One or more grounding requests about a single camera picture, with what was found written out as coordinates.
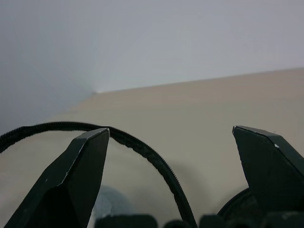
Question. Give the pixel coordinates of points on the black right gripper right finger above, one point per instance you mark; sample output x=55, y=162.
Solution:
x=268, y=166

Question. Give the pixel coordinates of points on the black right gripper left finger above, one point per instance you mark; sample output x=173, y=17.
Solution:
x=71, y=180

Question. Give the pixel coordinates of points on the grey blue pouch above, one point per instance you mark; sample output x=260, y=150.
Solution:
x=114, y=202

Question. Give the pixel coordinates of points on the red paddle pouch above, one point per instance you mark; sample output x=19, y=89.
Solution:
x=152, y=152

